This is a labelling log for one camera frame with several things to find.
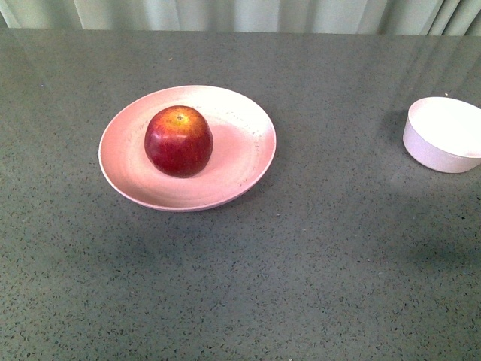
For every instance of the pink plate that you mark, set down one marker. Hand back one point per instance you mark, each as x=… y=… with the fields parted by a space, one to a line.
x=244 y=144

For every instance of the white pleated curtain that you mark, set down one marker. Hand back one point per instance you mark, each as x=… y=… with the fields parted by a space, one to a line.
x=335 y=16

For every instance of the pale pink bowl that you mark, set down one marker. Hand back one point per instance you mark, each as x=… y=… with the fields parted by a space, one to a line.
x=443 y=134

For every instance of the red apple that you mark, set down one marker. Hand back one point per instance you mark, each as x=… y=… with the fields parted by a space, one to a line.
x=178 y=141

